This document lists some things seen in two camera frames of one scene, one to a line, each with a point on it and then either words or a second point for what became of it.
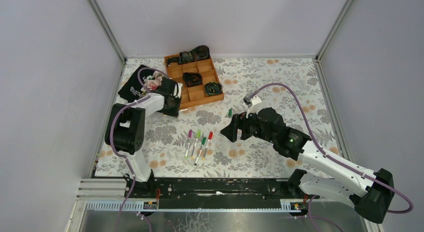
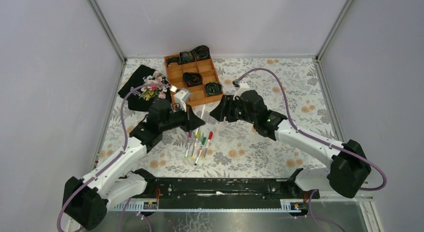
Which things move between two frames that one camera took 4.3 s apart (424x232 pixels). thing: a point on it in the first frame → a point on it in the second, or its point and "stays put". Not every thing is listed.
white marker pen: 196,141 stays put
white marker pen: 204,157 stays put
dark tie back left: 185,57 stays put
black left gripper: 162,85 → 187,119
